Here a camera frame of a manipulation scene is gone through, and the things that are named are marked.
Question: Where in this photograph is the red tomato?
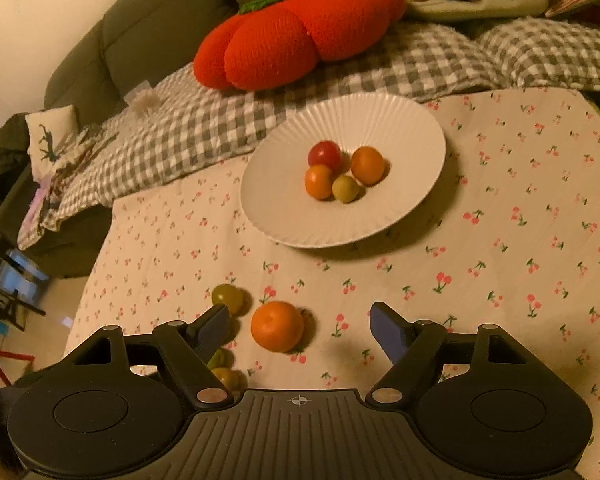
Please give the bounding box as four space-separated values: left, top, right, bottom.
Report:
308 140 342 172

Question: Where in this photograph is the grey checkered blanket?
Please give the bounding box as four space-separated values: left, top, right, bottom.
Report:
17 18 600 249

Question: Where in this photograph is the clear cotton swab container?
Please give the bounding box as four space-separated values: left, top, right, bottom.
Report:
124 81 162 117

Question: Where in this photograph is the small orange fruit on plate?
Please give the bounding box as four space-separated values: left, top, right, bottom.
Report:
304 165 334 200

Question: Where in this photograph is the white embroidered small pillow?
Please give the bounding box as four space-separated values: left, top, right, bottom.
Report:
24 105 79 183

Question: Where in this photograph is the small yellow-green fruit on plate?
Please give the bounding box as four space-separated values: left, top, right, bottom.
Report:
332 174 360 204

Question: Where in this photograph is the dark green sofa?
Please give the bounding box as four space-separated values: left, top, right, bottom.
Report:
0 0 249 278

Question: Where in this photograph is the olive green tomato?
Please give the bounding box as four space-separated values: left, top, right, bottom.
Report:
211 283 245 316

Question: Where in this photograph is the green lime fruit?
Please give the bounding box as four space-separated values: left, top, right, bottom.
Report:
207 348 227 370

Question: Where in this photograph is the orange fruit on plate right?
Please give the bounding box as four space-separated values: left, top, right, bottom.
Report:
350 146 386 186

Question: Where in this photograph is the cherry print tablecloth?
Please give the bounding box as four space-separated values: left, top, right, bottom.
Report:
68 89 600 479

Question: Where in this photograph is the red tomato-shaped cushion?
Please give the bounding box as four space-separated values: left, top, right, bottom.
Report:
193 0 406 91

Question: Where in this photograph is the large orange mandarin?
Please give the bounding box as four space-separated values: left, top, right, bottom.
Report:
250 301 304 353

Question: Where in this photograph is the white ribbed plate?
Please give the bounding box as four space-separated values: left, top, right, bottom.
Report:
240 93 446 249

